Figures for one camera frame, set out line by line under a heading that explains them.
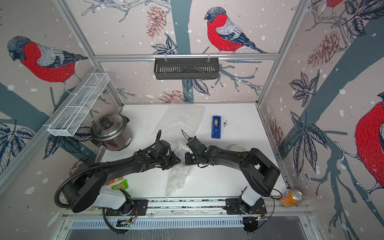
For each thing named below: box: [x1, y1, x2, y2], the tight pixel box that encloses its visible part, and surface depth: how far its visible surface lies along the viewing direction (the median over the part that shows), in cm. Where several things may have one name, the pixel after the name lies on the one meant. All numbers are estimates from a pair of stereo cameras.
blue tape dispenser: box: [211, 116, 222, 139], surface depth 103 cm
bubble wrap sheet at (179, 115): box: [150, 96, 207, 143], surface depth 113 cm
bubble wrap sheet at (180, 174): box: [165, 140, 191, 199], surface depth 81 cm
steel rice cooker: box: [90, 113, 133, 151], surface depth 87 cm
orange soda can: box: [280, 189, 304, 208], surface depth 69 cm
